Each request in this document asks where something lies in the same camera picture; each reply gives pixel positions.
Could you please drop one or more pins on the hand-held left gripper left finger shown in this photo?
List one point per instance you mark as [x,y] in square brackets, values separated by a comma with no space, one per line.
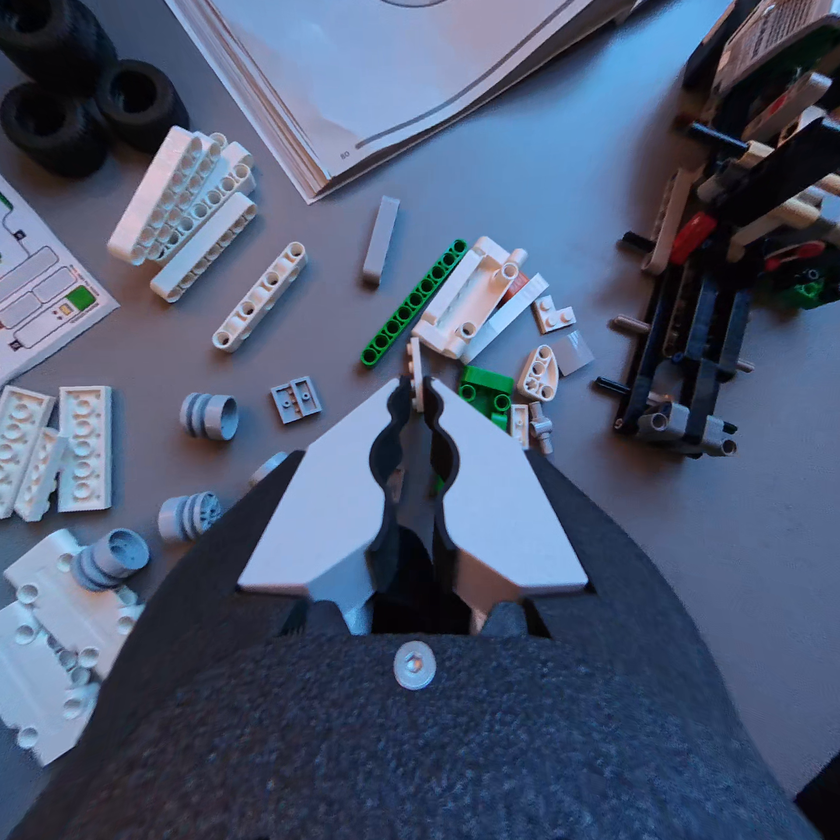
[315,518]

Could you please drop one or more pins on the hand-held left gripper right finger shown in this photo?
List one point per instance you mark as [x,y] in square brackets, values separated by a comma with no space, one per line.
[518,518]

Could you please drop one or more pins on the white narrow lego plate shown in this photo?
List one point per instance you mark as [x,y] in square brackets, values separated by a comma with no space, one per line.
[415,367]

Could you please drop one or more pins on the grey small lego connector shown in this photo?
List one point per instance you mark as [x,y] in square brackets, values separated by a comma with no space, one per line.
[541,430]

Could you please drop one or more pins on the tiny white lego plate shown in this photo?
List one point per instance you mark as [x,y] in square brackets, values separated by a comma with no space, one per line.
[518,423]

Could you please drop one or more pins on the grey small lego plate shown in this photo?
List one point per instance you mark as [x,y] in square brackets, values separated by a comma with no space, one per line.
[296,400]

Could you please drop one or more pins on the white corner lego plate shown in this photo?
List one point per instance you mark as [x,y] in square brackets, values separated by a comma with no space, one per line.
[551,318]

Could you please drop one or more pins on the white long lego tile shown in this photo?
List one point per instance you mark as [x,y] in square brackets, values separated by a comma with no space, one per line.
[508,315]

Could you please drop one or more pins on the small orange lego piece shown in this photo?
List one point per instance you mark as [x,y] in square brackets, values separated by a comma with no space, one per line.
[518,289]

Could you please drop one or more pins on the partly built lego truck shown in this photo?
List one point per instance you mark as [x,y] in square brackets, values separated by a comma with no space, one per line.
[702,341]

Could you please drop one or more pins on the light grey lego bar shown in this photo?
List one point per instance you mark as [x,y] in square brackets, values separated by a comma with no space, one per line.
[382,239]

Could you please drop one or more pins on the green and black lego subassembly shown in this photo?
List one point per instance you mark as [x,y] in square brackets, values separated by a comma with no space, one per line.
[810,292]

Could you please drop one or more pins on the group of grey wheel hubs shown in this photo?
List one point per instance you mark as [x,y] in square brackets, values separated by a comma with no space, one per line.
[208,417]

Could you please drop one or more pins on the white triangular liftarm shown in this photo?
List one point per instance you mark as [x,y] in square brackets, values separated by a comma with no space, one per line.
[539,372]

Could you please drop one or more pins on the light grey square tile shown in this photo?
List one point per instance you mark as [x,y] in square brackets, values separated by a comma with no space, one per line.
[572,353]

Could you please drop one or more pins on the white technic panel with pins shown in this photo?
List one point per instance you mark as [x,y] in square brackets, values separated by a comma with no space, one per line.
[459,308]

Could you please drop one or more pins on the green long thin beam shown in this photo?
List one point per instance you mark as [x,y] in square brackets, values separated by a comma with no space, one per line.
[413,303]

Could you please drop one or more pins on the group of white technic beams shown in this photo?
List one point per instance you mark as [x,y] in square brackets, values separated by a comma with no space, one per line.
[180,197]

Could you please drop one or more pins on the sticker sheet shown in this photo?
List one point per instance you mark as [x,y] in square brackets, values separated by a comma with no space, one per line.
[46,295]

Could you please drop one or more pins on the open instruction booklet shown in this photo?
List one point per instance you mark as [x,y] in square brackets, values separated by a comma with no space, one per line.
[394,79]

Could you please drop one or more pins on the pile of black rubber tyres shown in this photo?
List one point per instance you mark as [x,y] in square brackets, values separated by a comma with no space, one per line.
[46,128]

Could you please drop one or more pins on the green technic frame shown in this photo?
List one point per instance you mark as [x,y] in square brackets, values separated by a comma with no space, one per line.
[485,387]

